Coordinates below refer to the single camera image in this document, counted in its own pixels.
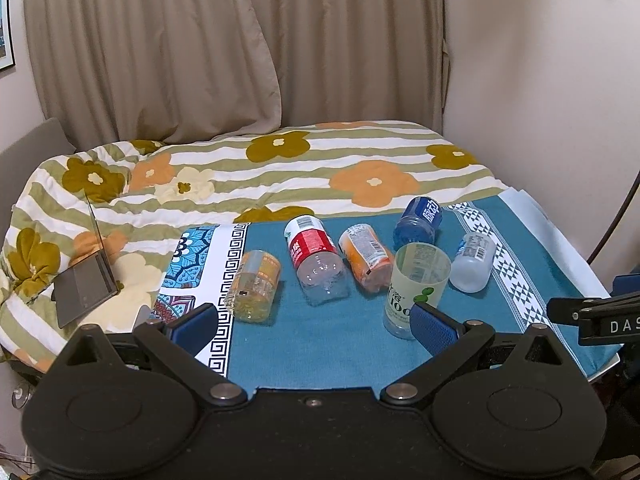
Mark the pale blue cloth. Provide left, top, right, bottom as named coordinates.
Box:
left=500, top=187, right=625, bottom=382

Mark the clear bottle white label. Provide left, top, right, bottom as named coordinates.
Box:
left=448, top=232, right=497, bottom=293

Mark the grey laptop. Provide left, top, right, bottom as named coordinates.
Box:
left=52, top=192, right=124, bottom=330

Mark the green label plastic bottle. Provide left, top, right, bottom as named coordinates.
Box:
left=383, top=242, right=452, bottom=341

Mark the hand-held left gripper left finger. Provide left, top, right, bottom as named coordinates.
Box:
left=50, top=304, right=249, bottom=406

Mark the blue plastic bottle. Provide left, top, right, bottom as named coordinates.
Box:
left=393, top=196, right=444, bottom=247

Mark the framed wall picture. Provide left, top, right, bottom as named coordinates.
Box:
left=0, top=0, right=16, bottom=74

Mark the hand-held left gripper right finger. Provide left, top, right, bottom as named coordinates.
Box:
left=381, top=304, right=577, bottom=406

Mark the dark cable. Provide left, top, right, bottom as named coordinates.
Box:
left=586, top=170, right=640, bottom=265

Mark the clear bottle yellow label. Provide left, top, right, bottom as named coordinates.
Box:
left=224, top=250, right=282, bottom=324

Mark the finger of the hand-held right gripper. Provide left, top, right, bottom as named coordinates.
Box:
left=546, top=296, right=640, bottom=332

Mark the clear bottle orange label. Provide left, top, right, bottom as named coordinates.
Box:
left=338, top=224, right=395, bottom=295

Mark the teal patterned tablecloth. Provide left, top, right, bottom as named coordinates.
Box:
left=155, top=195, right=623, bottom=392

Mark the beige curtain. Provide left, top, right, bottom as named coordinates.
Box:
left=22, top=0, right=282, bottom=147
left=247, top=0, right=452, bottom=133

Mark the floral striped blanket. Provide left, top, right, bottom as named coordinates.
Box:
left=0, top=120, right=511, bottom=363

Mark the clear bottle red label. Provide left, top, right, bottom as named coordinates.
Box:
left=283, top=214, right=352, bottom=307

